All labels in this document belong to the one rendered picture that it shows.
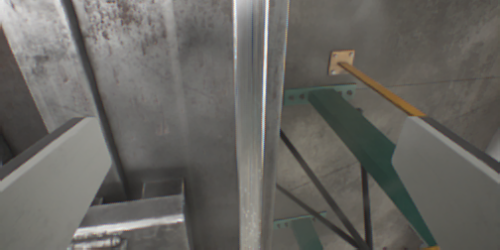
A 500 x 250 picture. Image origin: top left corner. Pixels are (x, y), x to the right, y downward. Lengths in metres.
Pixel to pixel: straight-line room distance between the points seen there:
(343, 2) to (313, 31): 0.14
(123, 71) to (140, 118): 0.04
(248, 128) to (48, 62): 0.12
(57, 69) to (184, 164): 0.11
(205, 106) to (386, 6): 1.02
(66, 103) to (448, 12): 1.32
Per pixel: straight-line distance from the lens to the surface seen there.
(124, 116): 0.21
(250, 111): 0.15
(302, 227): 1.59
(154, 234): 0.21
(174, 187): 0.23
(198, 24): 0.18
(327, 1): 1.03
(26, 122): 0.24
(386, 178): 0.75
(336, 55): 1.08
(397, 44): 1.25
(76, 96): 0.20
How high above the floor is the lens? 0.91
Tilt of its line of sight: 58 degrees down
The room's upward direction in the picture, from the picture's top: 158 degrees clockwise
